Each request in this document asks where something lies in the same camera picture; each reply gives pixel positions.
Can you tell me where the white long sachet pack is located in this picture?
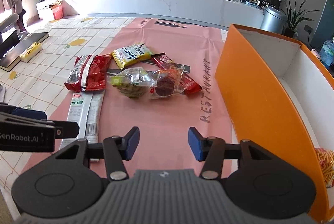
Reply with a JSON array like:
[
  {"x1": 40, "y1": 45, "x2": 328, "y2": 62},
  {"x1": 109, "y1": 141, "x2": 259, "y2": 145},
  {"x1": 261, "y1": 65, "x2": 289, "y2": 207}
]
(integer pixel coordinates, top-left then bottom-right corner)
[{"x1": 60, "y1": 90, "x2": 105, "y2": 149}]

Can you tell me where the red white snack bag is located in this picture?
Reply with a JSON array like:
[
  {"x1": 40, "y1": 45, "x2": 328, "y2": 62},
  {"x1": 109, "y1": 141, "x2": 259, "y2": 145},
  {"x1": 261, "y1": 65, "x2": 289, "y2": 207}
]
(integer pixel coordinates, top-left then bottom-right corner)
[{"x1": 64, "y1": 55, "x2": 111, "y2": 93}]

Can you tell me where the clear green pastry pack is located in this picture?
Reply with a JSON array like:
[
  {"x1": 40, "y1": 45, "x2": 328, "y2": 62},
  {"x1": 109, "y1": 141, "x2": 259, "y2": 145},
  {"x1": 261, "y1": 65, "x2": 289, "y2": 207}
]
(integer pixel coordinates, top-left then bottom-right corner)
[{"x1": 107, "y1": 67, "x2": 157, "y2": 98}]

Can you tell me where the clear red cake pack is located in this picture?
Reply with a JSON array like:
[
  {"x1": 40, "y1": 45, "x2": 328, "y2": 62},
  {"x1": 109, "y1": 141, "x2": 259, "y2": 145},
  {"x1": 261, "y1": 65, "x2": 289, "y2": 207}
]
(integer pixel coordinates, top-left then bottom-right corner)
[{"x1": 148, "y1": 69, "x2": 183, "y2": 99}]

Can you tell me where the dark red snack bar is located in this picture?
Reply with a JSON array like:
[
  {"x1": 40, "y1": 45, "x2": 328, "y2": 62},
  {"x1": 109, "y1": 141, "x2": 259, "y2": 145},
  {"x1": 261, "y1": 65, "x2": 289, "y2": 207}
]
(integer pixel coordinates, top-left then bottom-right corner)
[{"x1": 151, "y1": 53, "x2": 203, "y2": 96}]

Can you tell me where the yellow snack packet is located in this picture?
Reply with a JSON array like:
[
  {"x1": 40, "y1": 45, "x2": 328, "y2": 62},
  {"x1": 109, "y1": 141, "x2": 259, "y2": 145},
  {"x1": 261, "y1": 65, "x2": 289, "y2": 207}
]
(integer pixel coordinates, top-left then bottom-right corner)
[{"x1": 111, "y1": 43, "x2": 153, "y2": 70}]

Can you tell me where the red fries snack bag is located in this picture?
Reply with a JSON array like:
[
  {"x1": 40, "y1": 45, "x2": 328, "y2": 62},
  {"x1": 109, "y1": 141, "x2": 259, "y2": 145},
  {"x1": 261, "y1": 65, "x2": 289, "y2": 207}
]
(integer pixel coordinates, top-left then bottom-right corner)
[{"x1": 315, "y1": 148, "x2": 334, "y2": 188}]

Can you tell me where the checkered white tablecloth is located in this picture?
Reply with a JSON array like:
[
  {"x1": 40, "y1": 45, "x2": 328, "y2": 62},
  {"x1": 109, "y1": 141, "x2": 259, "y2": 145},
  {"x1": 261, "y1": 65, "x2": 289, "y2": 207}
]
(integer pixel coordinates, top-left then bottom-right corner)
[{"x1": 0, "y1": 16, "x2": 230, "y2": 212}]

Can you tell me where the black book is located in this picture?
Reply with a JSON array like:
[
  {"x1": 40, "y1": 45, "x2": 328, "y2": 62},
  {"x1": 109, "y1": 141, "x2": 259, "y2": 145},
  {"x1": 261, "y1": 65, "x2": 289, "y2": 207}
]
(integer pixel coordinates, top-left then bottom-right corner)
[{"x1": 1, "y1": 31, "x2": 49, "y2": 72}]

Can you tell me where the yellow tissue pack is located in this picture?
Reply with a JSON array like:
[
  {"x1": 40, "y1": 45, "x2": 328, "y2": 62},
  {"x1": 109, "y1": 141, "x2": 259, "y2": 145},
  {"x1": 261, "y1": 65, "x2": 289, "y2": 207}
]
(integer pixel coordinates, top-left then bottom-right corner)
[{"x1": 19, "y1": 42, "x2": 42, "y2": 63}]

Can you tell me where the orange white cardboard box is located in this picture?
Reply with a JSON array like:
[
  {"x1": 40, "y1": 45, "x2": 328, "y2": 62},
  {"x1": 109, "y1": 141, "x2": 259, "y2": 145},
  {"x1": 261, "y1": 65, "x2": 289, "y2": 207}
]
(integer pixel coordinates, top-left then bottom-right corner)
[{"x1": 215, "y1": 24, "x2": 333, "y2": 222}]

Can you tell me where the white red storage box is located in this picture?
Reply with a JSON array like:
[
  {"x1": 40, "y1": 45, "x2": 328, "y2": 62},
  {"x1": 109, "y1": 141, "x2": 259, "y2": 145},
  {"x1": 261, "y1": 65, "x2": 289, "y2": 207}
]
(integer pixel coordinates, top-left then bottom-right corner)
[{"x1": 36, "y1": 0, "x2": 64, "y2": 21}]

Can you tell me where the silver trash can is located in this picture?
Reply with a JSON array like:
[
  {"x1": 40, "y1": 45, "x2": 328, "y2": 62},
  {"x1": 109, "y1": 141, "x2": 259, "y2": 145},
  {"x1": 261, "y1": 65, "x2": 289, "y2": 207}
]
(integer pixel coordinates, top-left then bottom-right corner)
[{"x1": 260, "y1": 6, "x2": 287, "y2": 34}]

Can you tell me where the white marble tv console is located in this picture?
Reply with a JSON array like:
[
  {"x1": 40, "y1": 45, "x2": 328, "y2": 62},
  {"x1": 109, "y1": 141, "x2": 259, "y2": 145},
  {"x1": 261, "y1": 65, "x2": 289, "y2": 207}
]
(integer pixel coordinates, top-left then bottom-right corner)
[{"x1": 62, "y1": 0, "x2": 263, "y2": 28}]

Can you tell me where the blue water bottle jug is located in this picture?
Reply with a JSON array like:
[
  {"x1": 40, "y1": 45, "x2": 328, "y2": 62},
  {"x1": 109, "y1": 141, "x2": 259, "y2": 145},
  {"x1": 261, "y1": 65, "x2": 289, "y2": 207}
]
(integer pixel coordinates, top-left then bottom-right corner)
[{"x1": 319, "y1": 38, "x2": 334, "y2": 68}]

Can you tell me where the potted green plant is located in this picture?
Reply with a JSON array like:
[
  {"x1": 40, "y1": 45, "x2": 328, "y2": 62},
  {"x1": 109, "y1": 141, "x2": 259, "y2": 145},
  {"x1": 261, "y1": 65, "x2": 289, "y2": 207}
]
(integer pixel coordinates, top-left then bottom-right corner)
[{"x1": 281, "y1": 0, "x2": 319, "y2": 38}]

